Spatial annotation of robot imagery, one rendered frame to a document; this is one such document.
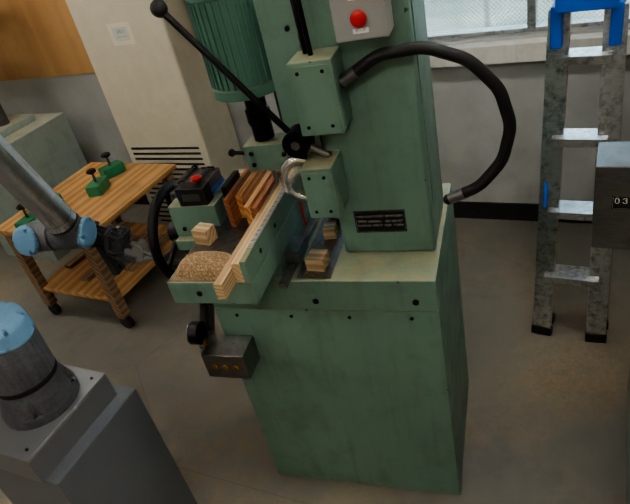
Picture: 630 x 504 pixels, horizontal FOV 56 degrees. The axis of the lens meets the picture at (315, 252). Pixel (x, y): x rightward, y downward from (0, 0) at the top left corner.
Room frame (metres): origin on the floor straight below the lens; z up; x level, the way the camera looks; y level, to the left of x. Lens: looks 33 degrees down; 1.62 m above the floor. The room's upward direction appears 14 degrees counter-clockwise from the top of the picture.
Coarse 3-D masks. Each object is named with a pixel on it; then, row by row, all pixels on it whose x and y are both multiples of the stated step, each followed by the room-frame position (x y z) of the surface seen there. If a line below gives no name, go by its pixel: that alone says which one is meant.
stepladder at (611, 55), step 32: (576, 0) 1.61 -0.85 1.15; (608, 0) 1.56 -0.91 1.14; (608, 32) 1.60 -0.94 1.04; (576, 64) 1.61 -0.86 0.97; (608, 64) 1.59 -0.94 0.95; (544, 96) 1.68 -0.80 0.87; (608, 96) 1.57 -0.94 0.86; (544, 128) 1.66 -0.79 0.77; (576, 128) 1.65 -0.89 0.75; (608, 128) 1.56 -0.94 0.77; (544, 160) 1.65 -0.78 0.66; (544, 192) 1.63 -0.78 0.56; (544, 224) 1.62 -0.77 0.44; (544, 256) 1.60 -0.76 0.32; (608, 256) 1.49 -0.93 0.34; (544, 288) 1.58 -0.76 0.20; (608, 288) 1.47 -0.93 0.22; (544, 320) 1.56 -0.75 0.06
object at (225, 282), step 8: (264, 208) 1.27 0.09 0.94; (256, 216) 1.24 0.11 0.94; (248, 232) 1.18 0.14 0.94; (240, 240) 1.15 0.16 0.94; (232, 256) 1.09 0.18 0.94; (224, 272) 1.04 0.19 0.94; (232, 272) 1.05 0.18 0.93; (216, 280) 1.02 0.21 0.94; (224, 280) 1.01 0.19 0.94; (232, 280) 1.04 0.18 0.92; (216, 288) 1.00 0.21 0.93; (224, 288) 1.00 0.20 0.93; (232, 288) 1.03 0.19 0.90; (224, 296) 1.00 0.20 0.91
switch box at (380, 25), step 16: (336, 0) 1.11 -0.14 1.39; (352, 0) 1.10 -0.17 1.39; (368, 0) 1.09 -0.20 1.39; (384, 0) 1.08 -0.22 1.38; (336, 16) 1.11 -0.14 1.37; (368, 16) 1.09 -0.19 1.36; (384, 16) 1.08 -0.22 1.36; (336, 32) 1.12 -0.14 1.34; (352, 32) 1.10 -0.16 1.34; (368, 32) 1.09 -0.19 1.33; (384, 32) 1.08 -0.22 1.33
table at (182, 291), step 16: (304, 208) 1.39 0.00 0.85; (224, 224) 1.32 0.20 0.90; (240, 224) 1.30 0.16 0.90; (288, 224) 1.27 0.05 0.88; (176, 240) 1.35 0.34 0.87; (192, 240) 1.33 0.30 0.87; (224, 240) 1.24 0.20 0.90; (288, 240) 1.25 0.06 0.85; (272, 256) 1.15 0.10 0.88; (272, 272) 1.13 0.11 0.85; (176, 288) 1.11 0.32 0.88; (192, 288) 1.09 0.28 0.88; (208, 288) 1.08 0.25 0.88; (240, 288) 1.05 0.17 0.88; (256, 288) 1.05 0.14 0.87
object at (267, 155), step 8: (280, 136) 1.37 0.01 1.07; (248, 144) 1.37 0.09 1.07; (256, 144) 1.36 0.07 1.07; (264, 144) 1.35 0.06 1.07; (272, 144) 1.34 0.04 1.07; (280, 144) 1.33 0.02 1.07; (248, 152) 1.36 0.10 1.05; (256, 152) 1.35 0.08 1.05; (264, 152) 1.34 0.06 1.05; (272, 152) 1.34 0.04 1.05; (280, 152) 1.33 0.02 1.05; (248, 160) 1.36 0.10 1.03; (256, 160) 1.35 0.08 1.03; (264, 160) 1.35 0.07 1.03; (272, 160) 1.34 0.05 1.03; (280, 160) 1.33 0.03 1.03; (256, 168) 1.36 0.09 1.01; (264, 168) 1.35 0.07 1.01; (272, 168) 1.34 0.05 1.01; (280, 168) 1.33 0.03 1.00
